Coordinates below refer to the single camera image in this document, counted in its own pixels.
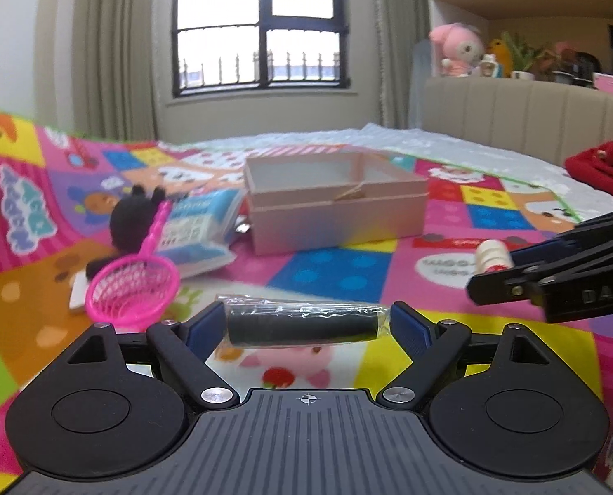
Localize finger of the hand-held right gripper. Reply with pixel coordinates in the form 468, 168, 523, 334
466, 250, 613, 305
510, 205, 613, 269

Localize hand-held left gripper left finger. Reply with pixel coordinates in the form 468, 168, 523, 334
54, 300, 241, 408

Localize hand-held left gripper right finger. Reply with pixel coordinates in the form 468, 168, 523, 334
377, 302, 562, 409

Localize white and red small toy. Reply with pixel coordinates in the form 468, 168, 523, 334
474, 240, 516, 282

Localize black roll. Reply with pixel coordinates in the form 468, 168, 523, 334
216, 294, 392, 349

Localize blue and white packet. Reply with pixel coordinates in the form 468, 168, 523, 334
154, 188, 245, 276

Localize pink toy net scoop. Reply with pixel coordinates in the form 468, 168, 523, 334
85, 201, 181, 333

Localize pink cardboard box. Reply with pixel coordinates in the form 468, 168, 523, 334
243, 151, 430, 256

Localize black plush toy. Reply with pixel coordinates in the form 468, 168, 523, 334
86, 186, 170, 279

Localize colourful printed play mat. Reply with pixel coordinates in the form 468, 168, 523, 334
0, 106, 613, 495

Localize red plush toy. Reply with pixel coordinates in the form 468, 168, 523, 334
564, 140, 613, 204

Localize white quilted bedspread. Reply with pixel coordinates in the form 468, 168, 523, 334
183, 123, 613, 217

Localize white flat card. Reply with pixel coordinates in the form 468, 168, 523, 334
69, 271, 99, 315

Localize beige padded headboard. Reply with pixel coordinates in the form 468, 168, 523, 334
422, 76, 613, 171

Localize red leafed potted plant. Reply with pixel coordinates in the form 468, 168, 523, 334
538, 41, 599, 84

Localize yellow plush toy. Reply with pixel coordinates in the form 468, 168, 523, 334
488, 36, 514, 78

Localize pink rabbit plush toy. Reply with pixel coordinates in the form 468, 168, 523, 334
429, 22, 485, 78

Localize grey curtain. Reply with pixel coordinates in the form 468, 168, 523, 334
371, 0, 432, 127
72, 0, 159, 141

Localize black framed window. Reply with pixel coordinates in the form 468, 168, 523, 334
171, 0, 349, 98

